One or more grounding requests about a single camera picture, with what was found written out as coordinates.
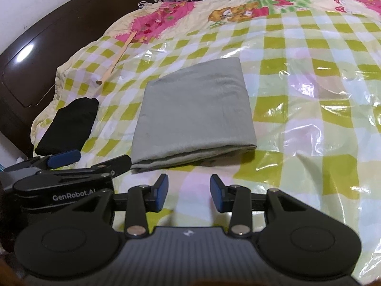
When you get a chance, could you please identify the grey-green pants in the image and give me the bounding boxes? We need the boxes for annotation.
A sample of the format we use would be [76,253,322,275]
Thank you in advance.
[131,57,256,171]

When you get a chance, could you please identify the black folded garment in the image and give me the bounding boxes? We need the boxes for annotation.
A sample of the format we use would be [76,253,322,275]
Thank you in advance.
[35,97,99,156]

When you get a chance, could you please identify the dark wooden headboard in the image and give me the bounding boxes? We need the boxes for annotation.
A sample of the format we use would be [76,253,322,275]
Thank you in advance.
[1,0,153,156]

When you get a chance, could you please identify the wooden stick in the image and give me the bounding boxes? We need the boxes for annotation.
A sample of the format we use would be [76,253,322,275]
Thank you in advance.
[96,31,136,85]

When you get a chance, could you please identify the checkered floral bed quilt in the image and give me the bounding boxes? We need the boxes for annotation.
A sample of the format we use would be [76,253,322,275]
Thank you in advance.
[30,0,380,283]

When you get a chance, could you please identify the white cable bundle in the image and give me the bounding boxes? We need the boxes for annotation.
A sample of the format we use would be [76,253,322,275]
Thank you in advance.
[137,0,187,10]

